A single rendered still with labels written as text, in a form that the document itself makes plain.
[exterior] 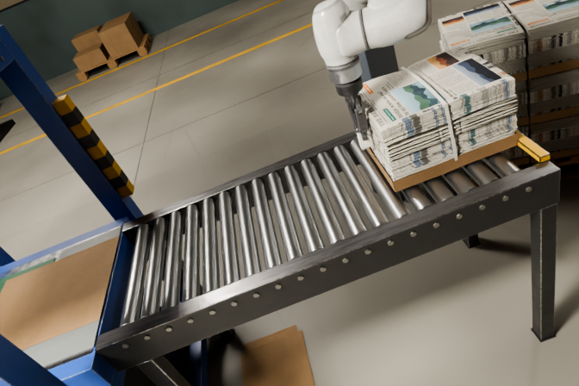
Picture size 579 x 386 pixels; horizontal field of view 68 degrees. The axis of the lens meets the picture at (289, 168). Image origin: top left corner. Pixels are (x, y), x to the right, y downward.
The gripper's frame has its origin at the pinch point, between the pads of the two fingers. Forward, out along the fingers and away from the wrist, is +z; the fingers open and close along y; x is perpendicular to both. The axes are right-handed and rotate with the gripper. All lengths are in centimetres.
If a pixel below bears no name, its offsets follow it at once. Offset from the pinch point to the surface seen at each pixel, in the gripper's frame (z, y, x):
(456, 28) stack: 9, 70, -65
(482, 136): 5.4, -13.3, -29.9
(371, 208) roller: 13.7, -15.2, 5.9
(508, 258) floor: 93, 10, -49
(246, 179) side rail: 13.6, 23.4, 41.3
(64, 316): 15, -10, 106
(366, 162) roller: 13.5, 6.4, 0.1
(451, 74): -10.0, -1.0, -28.6
